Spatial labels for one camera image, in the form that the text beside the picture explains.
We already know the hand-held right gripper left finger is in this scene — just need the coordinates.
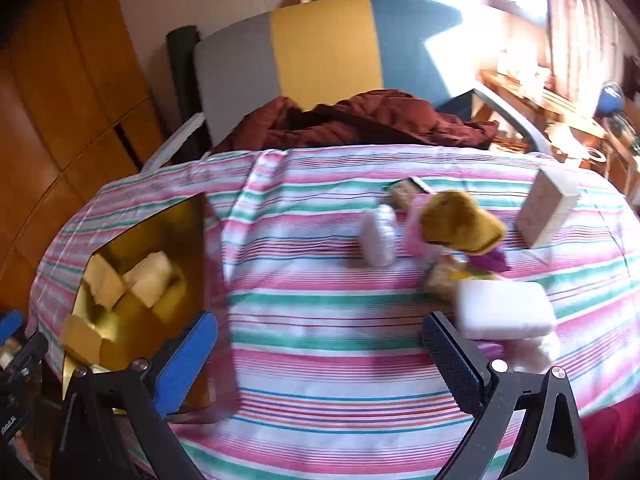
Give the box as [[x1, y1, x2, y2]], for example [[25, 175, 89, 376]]
[[52, 310, 221, 480]]

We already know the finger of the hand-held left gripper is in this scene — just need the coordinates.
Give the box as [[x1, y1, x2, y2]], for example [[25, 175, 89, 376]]
[[0, 332, 49, 386], [0, 310, 25, 343]]

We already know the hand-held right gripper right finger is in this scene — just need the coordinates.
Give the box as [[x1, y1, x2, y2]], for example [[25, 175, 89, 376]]
[[421, 311, 591, 480]]

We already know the yellow green packet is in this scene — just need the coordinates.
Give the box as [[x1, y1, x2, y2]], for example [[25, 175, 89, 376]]
[[422, 252, 493, 306]]

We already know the clear plastic bag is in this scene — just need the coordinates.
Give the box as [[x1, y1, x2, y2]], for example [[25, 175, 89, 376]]
[[510, 332, 563, 373]]

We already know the gold mirror tray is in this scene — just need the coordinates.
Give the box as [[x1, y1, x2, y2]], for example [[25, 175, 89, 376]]
[[60, 192, 228, 413]]

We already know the yellow towel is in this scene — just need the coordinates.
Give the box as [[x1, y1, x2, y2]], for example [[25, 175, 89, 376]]
[[419, 190, 508, 256]]

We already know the pink plastic cup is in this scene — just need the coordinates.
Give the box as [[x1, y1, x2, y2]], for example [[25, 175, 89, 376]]
[[357, 204, 398, 267]]

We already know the beige carton box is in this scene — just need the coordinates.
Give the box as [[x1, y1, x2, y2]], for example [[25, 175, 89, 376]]
[[515, 167, 582, 250]]

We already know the yellow sponge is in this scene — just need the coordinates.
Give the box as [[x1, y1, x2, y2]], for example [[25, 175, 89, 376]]
[[60, 315, 118, 366], [125, 251, 174, 307], [82, 255, 126, 308]]

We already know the small purple packet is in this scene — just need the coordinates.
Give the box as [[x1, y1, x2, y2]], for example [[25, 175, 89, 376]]
[[465, 247, 511, 273]]

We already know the silver roll packet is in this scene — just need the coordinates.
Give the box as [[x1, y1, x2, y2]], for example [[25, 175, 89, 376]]
[[385, 176, 433, 211]]

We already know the red bedding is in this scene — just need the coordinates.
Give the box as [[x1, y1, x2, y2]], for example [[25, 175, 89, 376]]
[[580, 395, 640, 480]]

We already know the wooden wardrobe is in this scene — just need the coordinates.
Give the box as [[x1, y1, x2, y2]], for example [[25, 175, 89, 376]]
[[0, 0, 166, 311]]

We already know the dark red blanket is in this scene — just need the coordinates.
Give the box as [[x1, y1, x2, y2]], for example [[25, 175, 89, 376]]
[[212, 89, 501, 153]]

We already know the wooden side desk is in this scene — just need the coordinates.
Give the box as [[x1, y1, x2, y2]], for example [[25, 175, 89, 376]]
[[477, 69, 640, 196]]

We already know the blue cap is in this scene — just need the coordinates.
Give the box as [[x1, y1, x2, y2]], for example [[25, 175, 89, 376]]
[[595, 81, 626, 118]]

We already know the white container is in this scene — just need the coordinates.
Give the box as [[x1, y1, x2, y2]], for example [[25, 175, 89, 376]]
[[497, 40, 551, 91]]

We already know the grey yellow blue chair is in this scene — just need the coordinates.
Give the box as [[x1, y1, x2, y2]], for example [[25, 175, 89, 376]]
[[142, 0, 553, 171]]

